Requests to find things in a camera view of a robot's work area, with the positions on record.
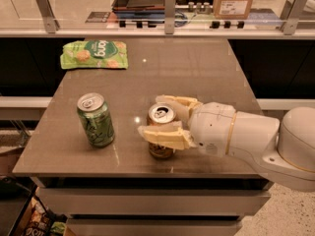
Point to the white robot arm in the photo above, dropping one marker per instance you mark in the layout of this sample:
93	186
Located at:
282	151

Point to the metal glass bracket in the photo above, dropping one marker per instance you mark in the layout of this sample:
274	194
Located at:
50	23
290	15
169	16

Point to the grey drawer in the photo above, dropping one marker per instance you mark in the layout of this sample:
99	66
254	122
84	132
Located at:
134	227
153	201

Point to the orange soda can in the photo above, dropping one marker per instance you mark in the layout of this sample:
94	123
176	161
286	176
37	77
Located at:
159	114

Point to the green rice chip bag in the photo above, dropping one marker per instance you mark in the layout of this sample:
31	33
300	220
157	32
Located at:
94	54

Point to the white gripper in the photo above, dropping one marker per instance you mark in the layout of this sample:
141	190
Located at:
213	126

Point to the left metal glass bracket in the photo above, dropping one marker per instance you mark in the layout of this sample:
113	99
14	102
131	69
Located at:
50	23

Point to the green soda can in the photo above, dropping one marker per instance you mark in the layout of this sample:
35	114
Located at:
95	117

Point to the upper grey drawer front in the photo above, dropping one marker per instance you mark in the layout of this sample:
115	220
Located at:
153	201

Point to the cardboard box with label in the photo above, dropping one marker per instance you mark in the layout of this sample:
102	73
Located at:
232	9

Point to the middle metal glass bracket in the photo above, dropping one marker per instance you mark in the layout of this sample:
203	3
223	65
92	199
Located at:
169	16

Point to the lower grey drawer front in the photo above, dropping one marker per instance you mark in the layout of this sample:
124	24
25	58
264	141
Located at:
134	227

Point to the snack bag under table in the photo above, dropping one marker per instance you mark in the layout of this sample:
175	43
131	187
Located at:
41	220

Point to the right metal glass bracket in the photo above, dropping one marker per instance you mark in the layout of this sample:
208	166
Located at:
290	15

